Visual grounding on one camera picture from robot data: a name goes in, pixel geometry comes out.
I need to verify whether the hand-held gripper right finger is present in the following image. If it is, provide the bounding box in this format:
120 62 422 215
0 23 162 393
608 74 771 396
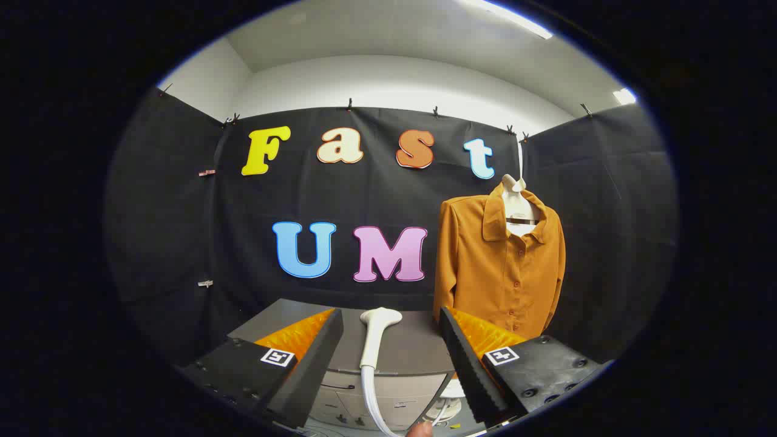
438 305 611 429

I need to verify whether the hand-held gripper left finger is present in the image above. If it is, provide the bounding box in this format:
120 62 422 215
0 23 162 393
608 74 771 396
179 307 345 432

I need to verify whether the orange button-up shirt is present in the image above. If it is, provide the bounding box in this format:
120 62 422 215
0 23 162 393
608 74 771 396
433 184 566 340

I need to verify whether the white steamer base unit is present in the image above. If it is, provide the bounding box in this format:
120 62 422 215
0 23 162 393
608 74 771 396
425 379 469 425

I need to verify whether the white clothes hanger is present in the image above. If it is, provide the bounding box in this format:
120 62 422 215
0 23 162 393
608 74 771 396
501 174 541 237

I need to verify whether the grey cabinet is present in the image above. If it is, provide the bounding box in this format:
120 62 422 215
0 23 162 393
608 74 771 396
228 297 463 433

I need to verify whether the row of black clips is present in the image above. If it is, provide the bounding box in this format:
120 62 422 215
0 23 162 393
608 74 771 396
159 83 593 143

